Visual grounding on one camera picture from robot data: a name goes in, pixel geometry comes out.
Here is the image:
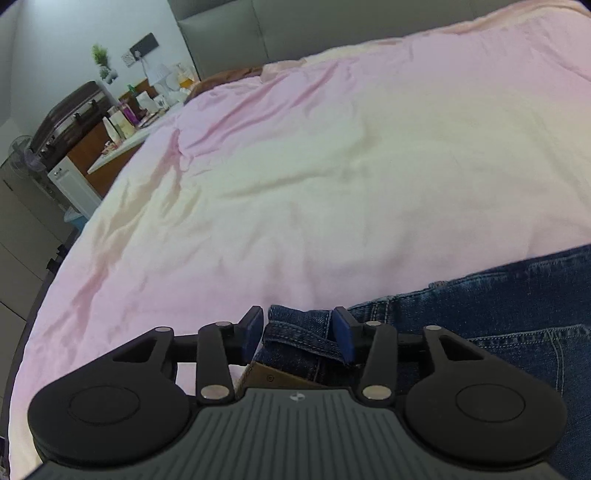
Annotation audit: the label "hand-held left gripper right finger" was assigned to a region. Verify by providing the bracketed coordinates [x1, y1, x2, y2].
[332, 306, 486, 401]

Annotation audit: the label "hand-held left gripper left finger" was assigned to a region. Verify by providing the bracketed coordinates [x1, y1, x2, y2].
[111, 305, 265, 401]

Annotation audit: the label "blue denim pants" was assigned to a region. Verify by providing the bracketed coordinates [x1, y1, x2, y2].
[254, 244, 591, 480]

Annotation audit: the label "blue plastic bin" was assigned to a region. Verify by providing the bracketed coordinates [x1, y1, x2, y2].
[62, 208, 88, 232]

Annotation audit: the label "white cabinet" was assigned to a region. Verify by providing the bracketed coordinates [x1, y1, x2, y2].
[47, 156, 103, 217]

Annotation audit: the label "white bottle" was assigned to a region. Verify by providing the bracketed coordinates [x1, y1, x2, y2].
[102, 115, 122, 144]

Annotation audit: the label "wooden nightstand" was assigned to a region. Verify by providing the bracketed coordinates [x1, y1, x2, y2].
[67, 78, 185, 198]

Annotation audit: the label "brown pillow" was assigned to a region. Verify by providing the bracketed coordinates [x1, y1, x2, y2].
[185, 67, 264, 104]

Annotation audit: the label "white table lamp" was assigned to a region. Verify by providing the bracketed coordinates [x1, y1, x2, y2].
[147, 64, 172, 97]

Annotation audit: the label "dark striped suitcase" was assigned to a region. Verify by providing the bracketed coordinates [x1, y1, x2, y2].
[28, 80, 116, 160]

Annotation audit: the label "standing fan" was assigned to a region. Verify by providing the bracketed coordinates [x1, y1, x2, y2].
[8, 135, 47, 181]

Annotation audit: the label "grey upholstered headboard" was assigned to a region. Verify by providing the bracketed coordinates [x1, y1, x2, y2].
[167, 0, 522, 81]

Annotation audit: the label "small potted green plant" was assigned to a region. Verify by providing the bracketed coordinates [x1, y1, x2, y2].
[91, 44, 118, 84]

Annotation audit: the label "black wall socket panel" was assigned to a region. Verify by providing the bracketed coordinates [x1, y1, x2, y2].
[121, 33, 158, 68]

